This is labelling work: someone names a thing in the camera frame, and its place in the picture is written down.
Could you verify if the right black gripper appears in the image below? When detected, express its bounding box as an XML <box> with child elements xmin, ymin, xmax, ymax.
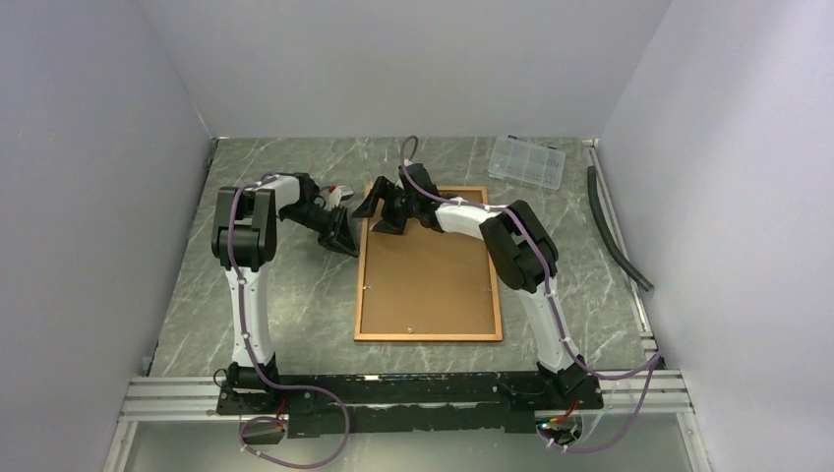
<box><xmin>352</xmin><ymin>177</ymin><xmax>419</xmax><ymax>236</ymax></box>

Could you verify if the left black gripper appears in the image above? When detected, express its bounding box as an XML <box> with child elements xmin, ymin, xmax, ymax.
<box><xmin>282</xmin><ymin>204</ymin><xmax>361</xmax><ymax>259</ymax></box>

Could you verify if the wooden picture frame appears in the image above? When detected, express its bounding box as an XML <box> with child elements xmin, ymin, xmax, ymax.
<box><xmin>353</xmin><ymin>186</ymin><xmax>505</xmax><ymax>343</ymax></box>

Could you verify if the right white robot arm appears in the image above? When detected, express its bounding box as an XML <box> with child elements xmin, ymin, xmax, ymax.
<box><xmin>352</xmin><ymin>161</ymin><xmax>587</xmax><ymax>408</ymax></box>

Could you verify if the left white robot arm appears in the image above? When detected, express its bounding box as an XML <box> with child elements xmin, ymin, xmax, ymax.
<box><xmin>210</xmin><ymin>172</ymin><xmax>359</xmax><ymax>413</ymax></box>

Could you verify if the clear plastic organizer box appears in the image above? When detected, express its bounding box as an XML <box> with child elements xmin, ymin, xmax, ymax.
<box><xmin>487</xmin><ymin>135</ymin><xmax>566</xmax><ymax>191</ymax></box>

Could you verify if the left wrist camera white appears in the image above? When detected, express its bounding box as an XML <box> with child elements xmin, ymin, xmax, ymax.
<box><xmin>324</xmin><ymin>185</ymin><xmax>355</xmax><ymax>209</ymax></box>

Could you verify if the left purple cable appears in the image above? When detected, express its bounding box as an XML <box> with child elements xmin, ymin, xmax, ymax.
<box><xmin>227</xmin><ymin>172</ymin><xmax>354</xmax><ymax>470</ymax></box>

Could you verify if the purple cable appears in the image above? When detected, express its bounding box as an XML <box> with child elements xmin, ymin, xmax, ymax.
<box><xmin>398</xmin><ymin>135</ymin><xmax>663</xmax><ymax>455</ymax></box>
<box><xmin>227</xmin><ymin>172</ymin><xmax>354</xmax><ymax>470</ymax></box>

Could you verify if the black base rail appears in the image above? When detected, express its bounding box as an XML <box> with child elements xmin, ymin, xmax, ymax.
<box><xmin>216</xmin><ymin>370</ymin><xmax>604</xmax><ymax>438</ymax></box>

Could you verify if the aluminium extrusion rail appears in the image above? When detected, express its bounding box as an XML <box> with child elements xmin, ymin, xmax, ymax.
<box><xmin>119</xmin><ymin>377</ymin><xmax>220</xmax><ymax>422</ymax></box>

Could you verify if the dark green hose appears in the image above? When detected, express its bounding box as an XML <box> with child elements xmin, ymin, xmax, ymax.
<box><xmin>586</xmin><ymin>164</ymin><xmax>655</xmax><ymax>292</ymax></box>

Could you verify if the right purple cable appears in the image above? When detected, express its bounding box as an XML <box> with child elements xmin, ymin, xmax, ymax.
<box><xmin>398</xmin><ymin>135</ymin><xmax>663</xmax><ymax>455</ymax></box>

